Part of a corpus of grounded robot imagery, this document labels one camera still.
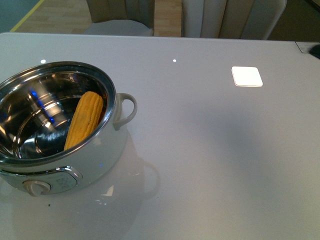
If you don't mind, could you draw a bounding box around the yellow corn cob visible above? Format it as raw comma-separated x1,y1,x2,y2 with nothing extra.
63,91,104,151

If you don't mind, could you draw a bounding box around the beige chair left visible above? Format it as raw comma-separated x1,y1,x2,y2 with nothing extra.
84,0,155,37

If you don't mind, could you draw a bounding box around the beige chair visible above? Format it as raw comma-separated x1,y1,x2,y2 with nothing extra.
84,0,155,37
181,0,287,40

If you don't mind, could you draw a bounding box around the table label sticker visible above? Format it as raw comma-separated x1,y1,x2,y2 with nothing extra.
295,41,320,53

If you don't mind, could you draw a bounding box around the white electric cooking pot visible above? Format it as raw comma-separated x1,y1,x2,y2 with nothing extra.
0,61,138,197

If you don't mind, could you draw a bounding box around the beige chair right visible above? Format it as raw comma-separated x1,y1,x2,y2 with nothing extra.
181,0,287,40

